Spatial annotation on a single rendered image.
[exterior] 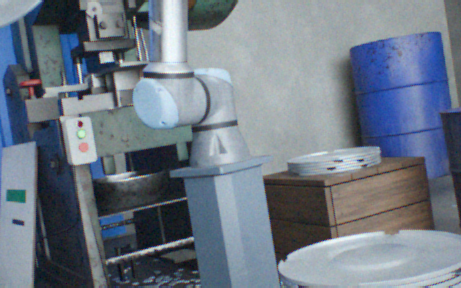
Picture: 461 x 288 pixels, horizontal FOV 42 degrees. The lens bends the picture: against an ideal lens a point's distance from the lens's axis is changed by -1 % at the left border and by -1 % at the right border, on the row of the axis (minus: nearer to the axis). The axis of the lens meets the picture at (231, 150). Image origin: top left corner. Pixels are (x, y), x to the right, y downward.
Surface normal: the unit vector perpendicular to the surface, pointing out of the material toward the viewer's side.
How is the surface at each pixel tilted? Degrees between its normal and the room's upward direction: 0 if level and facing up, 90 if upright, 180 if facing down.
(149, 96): 97
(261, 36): 90
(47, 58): 90
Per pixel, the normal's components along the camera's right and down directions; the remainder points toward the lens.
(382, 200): 0.46, -0.03
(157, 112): -0.66, 0.27
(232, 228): 0.02, 0.05
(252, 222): 0.71, -0.07
